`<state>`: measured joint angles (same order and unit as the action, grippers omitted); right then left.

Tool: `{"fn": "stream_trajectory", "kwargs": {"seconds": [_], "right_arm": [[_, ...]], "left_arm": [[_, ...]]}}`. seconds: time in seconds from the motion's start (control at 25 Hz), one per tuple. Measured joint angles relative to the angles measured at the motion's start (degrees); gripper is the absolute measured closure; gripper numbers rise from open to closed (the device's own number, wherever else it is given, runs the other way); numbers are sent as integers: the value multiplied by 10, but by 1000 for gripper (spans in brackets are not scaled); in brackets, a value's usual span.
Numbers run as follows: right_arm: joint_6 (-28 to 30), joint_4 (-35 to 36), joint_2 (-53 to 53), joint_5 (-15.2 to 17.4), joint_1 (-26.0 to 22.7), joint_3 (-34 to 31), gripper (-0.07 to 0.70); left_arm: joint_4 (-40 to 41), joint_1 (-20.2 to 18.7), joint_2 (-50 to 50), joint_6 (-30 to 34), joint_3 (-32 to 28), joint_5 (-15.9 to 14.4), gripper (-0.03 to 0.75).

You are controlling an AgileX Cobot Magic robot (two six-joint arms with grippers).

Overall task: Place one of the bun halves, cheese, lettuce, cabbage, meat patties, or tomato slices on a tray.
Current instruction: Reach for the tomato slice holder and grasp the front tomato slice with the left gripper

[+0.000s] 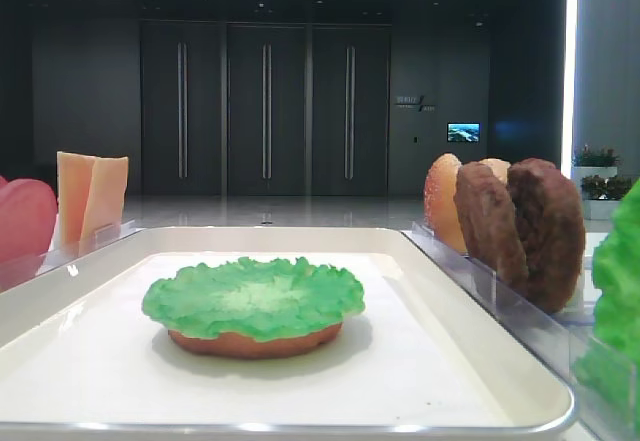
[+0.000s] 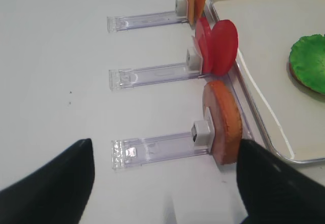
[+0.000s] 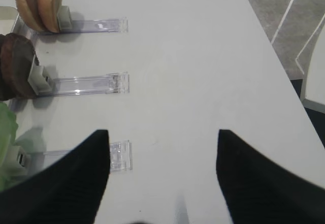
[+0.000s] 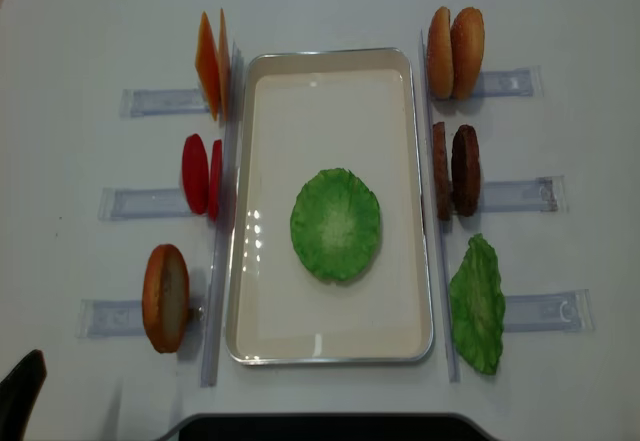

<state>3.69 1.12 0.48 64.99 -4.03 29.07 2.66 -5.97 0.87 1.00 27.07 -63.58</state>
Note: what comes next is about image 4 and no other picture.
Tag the orange cheese slice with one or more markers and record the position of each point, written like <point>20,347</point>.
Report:
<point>206,64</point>
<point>224,66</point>

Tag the bun half inner right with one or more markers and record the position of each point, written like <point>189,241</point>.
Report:
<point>439,61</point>

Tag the red tomato slice inner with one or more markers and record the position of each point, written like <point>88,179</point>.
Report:
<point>215,179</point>

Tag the bun half outer right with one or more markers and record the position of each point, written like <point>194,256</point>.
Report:
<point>467,39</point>

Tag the clear holder for left bun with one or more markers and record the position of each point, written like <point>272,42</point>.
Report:
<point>108,318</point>

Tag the red tomato slice outer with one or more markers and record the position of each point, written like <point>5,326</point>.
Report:
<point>195,174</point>

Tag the orange cheese slice outer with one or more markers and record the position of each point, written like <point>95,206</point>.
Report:
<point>206,64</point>

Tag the red tomato slice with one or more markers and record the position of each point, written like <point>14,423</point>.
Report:
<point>215,179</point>
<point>195,174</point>

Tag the clear holder for right buns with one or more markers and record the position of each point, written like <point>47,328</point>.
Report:
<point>519,82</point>

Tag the clear holder for patties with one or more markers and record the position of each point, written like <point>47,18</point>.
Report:
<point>542,194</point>

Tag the bun half left holder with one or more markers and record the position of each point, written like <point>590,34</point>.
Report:
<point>165,298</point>

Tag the green lettuce leaf in holder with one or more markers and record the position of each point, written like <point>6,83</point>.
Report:
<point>478,307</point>

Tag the clear holder for cheese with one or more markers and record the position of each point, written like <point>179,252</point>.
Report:
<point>141,102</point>

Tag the green lettuce leaf on tray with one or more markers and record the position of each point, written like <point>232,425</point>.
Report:
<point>335,225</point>

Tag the brown meat patty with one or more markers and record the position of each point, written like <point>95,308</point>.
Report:
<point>466,172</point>
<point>441,175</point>

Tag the brown meat patty outer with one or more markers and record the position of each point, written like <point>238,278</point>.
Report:
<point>466,172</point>

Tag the white rectangular metal tray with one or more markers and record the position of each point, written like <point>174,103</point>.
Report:
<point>303,113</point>

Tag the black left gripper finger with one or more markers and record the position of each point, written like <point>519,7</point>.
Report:
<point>19,392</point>

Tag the clear holder for tomato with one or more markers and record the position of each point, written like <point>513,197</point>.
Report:
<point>119,204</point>

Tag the clear holder for lettuce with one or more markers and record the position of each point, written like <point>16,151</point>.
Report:
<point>568,311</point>

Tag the clear long rail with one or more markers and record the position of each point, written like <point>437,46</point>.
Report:
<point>441,255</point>
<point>223,227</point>

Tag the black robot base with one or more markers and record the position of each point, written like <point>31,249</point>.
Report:
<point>327,427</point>

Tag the bun half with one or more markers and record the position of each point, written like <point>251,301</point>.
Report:
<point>467,39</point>
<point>439,61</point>

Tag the clear left long rail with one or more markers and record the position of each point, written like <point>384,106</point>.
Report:
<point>223,227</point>

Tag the clear right long rail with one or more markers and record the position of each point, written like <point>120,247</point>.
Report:
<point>441,255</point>

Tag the brown meat patty inner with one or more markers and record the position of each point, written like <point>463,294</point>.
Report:
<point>441,175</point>

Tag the orange cheese slice inner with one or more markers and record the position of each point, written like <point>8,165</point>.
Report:
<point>224,66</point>

